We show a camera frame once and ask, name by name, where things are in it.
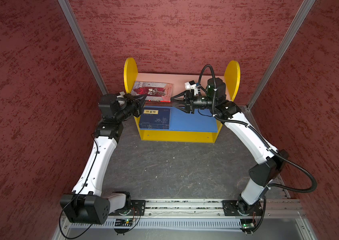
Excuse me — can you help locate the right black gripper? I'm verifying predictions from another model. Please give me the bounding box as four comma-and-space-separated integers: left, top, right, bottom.
172, 89, 217, 114

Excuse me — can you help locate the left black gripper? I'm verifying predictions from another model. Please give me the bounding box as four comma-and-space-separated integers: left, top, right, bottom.
115, 93, 147, 122

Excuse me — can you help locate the red pink picture book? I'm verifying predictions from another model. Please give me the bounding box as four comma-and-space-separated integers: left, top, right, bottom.
130, 82, 173, 103

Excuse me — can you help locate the blue book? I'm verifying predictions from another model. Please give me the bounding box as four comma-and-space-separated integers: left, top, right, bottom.
138, 107, 171, 130

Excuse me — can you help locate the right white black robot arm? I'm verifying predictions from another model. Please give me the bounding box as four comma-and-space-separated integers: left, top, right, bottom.
171, 78, 285, 216

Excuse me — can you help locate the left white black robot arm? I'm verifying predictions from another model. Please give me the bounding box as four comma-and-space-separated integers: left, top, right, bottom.
60, 94, 146, 225

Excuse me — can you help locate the yellow pink blue bookshelf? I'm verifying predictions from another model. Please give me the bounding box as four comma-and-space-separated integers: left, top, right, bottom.
123, 58, 241, 143

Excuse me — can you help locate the left controller board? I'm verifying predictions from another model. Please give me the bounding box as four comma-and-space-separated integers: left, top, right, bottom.
114, 219, 134, 228

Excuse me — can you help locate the controller board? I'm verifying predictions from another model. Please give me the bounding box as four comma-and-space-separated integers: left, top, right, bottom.
240, 219, 256, 233
114, 219, 134, 228

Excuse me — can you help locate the right controller board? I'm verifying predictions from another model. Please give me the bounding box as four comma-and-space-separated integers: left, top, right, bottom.
240, 219, 256, 233

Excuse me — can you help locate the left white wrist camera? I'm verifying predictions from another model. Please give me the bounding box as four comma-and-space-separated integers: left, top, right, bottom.
117, 92, 125, 98

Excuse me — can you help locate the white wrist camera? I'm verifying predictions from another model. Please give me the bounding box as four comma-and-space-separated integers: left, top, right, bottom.
185, 81, 199, 94
117, 92, 125, 98

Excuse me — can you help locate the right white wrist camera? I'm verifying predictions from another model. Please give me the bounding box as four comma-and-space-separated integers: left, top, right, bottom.
185, 81, 199, 94

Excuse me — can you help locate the right corner aluminium post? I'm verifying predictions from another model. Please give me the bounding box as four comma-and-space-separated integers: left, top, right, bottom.
247, 0, 316, 111

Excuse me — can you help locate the corner aluminium post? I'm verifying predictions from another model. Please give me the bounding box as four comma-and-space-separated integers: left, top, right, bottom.
247, 0, 316, 111
58, 0, 108, 95

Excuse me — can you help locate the right black corrugated cable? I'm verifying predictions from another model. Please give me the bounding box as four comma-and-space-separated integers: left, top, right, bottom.
198, 64, 318, 235

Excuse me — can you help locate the left corner aluminium post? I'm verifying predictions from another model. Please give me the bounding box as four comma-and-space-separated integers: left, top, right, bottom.
58, 0, 108, 95

